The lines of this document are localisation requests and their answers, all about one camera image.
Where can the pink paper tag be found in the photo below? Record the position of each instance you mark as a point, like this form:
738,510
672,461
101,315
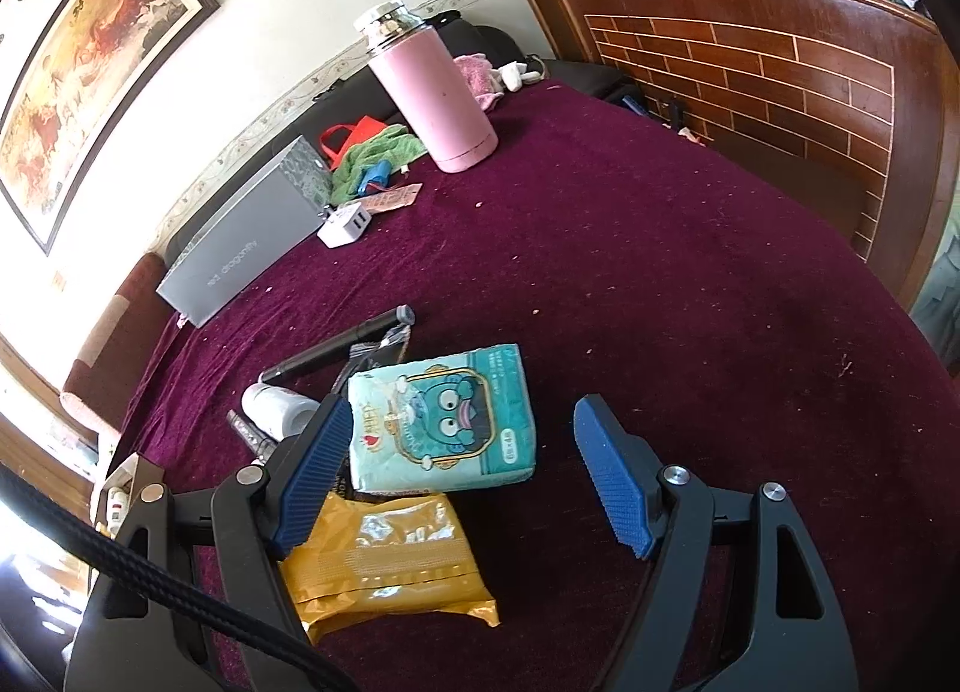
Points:
390,198

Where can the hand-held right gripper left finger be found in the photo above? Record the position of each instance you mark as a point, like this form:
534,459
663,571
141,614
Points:
311,482

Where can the small silver black stick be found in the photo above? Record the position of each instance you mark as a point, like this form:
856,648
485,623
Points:
251,433

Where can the plain white bottle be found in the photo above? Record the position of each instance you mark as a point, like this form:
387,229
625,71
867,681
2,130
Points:
277,411

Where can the framed horse painting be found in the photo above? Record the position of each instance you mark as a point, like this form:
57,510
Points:
90,62

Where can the pink fluffy cloth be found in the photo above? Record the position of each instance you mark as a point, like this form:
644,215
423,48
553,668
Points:
476,80

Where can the grey rectangular box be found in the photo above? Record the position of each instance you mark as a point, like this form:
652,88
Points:
232,249

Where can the small red wall sticker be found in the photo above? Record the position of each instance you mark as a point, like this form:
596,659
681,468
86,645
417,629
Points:
58,281

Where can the cardboard box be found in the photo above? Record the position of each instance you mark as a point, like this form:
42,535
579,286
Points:
142,471

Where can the small white item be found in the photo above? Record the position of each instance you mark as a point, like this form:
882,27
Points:
514,73

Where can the yellow foil packet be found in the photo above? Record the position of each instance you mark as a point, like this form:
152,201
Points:
382,564

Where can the pink thermos bottle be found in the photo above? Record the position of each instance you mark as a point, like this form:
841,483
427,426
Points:
435,99

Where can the green cloth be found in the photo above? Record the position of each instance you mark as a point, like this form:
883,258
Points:
375,155

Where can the black cushion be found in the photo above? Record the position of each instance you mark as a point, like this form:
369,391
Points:
487,39

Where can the small blue item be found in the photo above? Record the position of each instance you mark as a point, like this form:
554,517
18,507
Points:
375,176

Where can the dark red sofa cushion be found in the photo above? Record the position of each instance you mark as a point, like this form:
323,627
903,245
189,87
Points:
112,332

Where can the long black pen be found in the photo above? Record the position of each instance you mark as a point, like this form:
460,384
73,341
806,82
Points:
330,351

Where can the red bag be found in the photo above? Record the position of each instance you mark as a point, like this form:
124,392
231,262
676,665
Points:
360,129

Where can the black foil packet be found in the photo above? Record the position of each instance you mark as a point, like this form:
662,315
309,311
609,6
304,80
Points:
375,358

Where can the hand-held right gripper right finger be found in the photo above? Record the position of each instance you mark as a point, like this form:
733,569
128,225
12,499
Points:
615,482

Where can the white USB charger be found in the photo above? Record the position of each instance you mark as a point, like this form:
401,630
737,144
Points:
341,231

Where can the teal tissue pack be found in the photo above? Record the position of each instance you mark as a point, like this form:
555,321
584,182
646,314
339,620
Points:
442,422

